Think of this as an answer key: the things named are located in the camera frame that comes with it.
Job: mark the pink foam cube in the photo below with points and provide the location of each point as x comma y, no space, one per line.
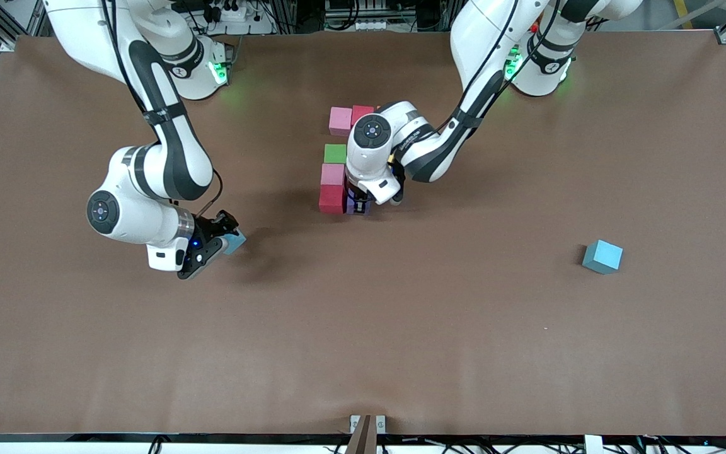
333,174
340,121

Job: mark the white tag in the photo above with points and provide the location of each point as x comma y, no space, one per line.
593,444

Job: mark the slim white power strip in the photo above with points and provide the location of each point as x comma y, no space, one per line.
363,25

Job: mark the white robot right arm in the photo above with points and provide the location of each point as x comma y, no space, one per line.
101,211

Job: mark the red foam cube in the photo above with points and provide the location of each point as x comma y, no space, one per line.
332,200
362,113

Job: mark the white power strip with plugs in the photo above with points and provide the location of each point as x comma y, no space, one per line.
256,25

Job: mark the brown wooden stick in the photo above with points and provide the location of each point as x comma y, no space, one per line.
363,441

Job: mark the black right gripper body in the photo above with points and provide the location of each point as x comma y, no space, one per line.
213,229

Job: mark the teal foam cube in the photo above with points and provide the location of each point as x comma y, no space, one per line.
235,242
602,256

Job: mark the purple foam cube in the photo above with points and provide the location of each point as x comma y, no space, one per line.
358,209

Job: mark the green foam cube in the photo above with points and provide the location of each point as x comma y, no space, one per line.
334,154

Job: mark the small metal bracket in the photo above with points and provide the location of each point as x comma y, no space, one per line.
355,421

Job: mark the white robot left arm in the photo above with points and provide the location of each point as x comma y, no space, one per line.
372,130

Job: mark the brown paper table cover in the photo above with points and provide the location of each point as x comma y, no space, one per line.
363,353

